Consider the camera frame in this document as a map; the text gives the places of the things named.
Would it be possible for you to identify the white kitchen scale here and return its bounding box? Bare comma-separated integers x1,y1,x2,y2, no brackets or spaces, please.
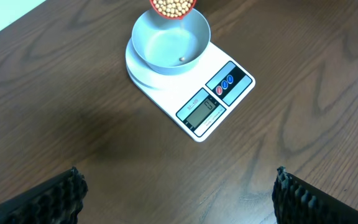
126,42,256,142

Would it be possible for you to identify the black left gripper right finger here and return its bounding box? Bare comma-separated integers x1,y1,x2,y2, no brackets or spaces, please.
272,166,358,224

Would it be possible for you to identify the grey bowl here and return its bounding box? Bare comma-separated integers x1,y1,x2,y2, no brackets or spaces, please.
131,9,211,75

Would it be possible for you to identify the red measuring scoop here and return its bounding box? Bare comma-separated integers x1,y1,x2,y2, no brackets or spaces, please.
149,0,197,20

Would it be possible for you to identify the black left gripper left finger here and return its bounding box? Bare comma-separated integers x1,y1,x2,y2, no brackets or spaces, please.
0,167,88,224

